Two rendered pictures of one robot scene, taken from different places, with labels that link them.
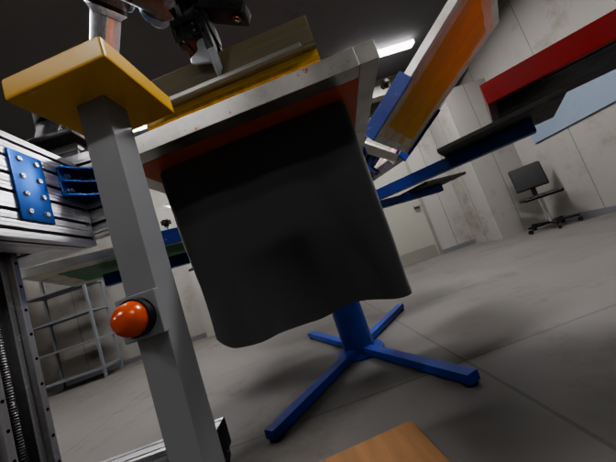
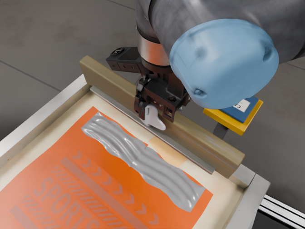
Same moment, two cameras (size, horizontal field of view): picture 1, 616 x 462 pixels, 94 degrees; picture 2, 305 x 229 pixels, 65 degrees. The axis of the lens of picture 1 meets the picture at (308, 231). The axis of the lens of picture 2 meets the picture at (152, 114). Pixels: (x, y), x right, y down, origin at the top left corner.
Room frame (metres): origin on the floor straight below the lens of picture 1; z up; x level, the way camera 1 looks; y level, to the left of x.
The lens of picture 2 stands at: (0.81, 0.21, 1.54)
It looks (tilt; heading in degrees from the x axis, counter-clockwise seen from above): 58 degrees down; 212
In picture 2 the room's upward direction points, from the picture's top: straight up
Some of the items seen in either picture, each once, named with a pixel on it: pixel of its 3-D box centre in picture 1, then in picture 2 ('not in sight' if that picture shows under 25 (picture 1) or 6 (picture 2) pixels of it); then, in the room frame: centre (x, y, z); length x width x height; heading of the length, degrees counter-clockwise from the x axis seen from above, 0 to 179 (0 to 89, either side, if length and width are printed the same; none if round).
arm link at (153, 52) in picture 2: not in sight; (165, 37); (0.58, 0.08, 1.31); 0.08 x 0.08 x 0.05
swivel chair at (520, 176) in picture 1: (538, 195); not in sight; (4.32, -3.43, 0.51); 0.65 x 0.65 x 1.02
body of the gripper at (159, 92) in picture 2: (195, 25); (165, 78); (0.58, 0.09, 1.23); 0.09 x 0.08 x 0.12; 84
